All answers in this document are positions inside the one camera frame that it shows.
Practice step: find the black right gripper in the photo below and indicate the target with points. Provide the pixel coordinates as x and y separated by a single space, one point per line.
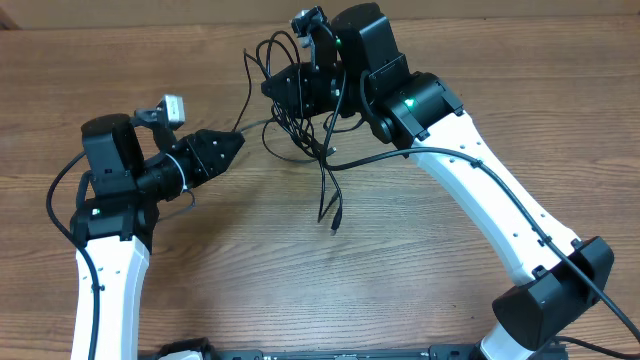
300 104

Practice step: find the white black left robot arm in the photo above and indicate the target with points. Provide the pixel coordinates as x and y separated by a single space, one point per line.
113 230

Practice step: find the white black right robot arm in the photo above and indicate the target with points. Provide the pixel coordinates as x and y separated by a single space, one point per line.
356 68

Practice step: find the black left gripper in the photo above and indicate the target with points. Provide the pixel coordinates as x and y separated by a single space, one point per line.
200 148

